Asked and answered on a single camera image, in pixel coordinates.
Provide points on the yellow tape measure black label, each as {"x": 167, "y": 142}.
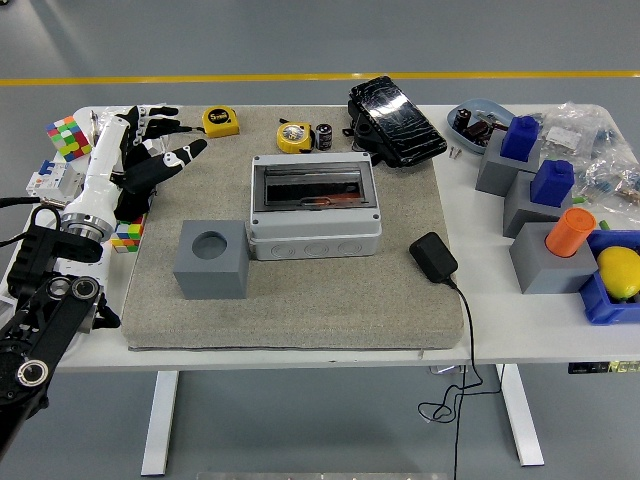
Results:
{"x": 220, "y": 122}

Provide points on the black power adapter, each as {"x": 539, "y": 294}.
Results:
{"x": 432, "y": 257}

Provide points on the small black capacitor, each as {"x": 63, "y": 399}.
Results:
{"x": 462, "y": 117}

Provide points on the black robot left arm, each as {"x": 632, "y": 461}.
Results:
{"x": 45, "y": 310}

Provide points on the grey block with round hole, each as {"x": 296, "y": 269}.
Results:
{"x": 210, "y": 280}
{"x": 545, "y": 270}

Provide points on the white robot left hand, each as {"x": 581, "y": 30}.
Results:
{"x": 100, "y": 165}

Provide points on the black cloth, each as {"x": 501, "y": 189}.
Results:
{"x": 132, "y": 205}

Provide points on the grey block with square hole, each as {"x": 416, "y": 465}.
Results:
{"x": 492, "y": 170}
{"x": 520, "y": 210}

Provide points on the black table control panel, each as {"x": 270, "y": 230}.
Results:
{"x": 600, "y": 368}

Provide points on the grey plastic junction box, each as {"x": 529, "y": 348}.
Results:
{"x": 315, "y": 247}

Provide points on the clear bag of parts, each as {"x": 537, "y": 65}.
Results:
{"x": 575, "y": 130}
{"x": 615, "y": 180}

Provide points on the yellow lemon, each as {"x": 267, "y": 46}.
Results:
{"x": 620, "y": 272}

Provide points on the grey-brown mat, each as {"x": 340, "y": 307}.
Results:
{"x": 300, "y": 310}

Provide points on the black cracked case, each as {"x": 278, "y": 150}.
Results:
{"x": 400, "y": 125}

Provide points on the white circuit breaker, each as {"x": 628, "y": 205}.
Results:
{"x": 47, "y": 185}

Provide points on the brown electronic components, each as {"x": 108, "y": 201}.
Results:
{"x": 480, "y": 131}

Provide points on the light blue dish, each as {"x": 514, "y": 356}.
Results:
{"x": 460, "y": 134}

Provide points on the large colourful puzzle cube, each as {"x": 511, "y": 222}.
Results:
{"x": 67, "y": 139}

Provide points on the silver pen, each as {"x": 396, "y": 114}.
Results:
{"x": 93, "y": 119}

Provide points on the white table leg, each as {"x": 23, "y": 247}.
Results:
{"x": 160, "y": 425}
{"x": 522, "y": 420}

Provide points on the blue square peg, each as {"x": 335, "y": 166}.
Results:
{"x": 550, "y": 185}
{"x": 520, "y": 142}

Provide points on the small colourful puzzle cube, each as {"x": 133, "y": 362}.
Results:
{"x": 127, "y": 237}

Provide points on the smoked transparent box lid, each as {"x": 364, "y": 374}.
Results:
{"x": 340, "y": 175}

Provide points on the blue plastic bin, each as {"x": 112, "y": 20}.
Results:
{"x": 600, "y": 300}

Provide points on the yellow tape measure chrome face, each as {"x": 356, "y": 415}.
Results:
{"x": 295, "y": 137}

